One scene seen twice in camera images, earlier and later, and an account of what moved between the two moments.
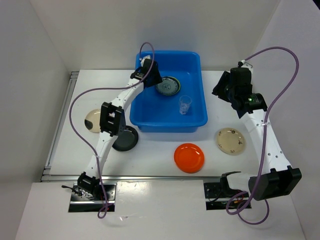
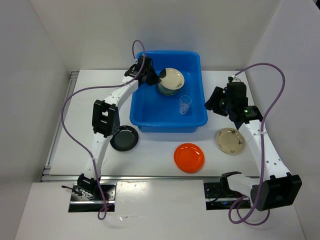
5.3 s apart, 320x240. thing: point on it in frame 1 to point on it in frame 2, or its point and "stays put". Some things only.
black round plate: (127, 140) stays put
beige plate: (92, 120) to (174, 79)
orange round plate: (189, 157) stays put
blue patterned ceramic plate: (170, 85) stays put
